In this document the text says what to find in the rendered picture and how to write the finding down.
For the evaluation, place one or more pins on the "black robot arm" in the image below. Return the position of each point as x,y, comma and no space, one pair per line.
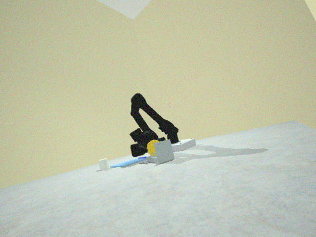
139,102

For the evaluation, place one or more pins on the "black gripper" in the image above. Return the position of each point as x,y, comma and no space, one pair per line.
139,149

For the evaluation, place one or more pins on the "yellow round plate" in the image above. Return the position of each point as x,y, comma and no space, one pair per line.
150,147

